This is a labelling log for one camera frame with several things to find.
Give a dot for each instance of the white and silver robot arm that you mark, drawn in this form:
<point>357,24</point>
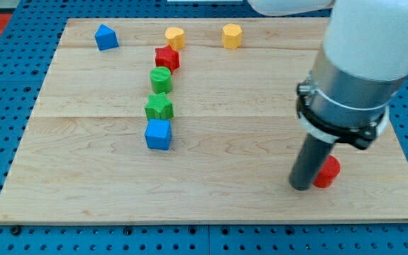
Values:
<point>361,63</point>

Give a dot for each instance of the blue cube block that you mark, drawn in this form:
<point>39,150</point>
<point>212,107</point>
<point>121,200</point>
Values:
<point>158,134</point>

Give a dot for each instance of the green star block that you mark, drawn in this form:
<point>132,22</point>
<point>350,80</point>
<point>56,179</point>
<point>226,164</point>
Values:
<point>159,107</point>

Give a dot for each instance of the green cylinder block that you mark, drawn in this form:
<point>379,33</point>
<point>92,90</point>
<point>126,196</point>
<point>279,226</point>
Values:
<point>160,78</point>

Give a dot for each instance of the light wooden board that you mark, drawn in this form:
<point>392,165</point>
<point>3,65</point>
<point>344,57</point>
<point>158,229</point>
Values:
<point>83,158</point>

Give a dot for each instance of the red star block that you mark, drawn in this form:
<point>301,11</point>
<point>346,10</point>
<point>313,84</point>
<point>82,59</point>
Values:
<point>167,57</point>

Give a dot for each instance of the yellow heart block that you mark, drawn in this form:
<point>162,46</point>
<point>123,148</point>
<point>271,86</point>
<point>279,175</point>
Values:
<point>175,37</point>

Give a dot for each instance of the yellow hexagon block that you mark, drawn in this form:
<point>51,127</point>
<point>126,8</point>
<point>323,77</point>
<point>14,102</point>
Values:
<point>232,36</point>

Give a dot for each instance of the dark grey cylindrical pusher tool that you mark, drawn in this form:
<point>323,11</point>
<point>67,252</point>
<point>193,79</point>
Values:
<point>309,162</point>

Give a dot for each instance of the blue pentagon block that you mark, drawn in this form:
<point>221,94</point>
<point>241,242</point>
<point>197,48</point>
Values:
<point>105,38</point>

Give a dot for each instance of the red cylinder block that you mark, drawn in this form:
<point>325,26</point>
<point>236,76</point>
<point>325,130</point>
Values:
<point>328,173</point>

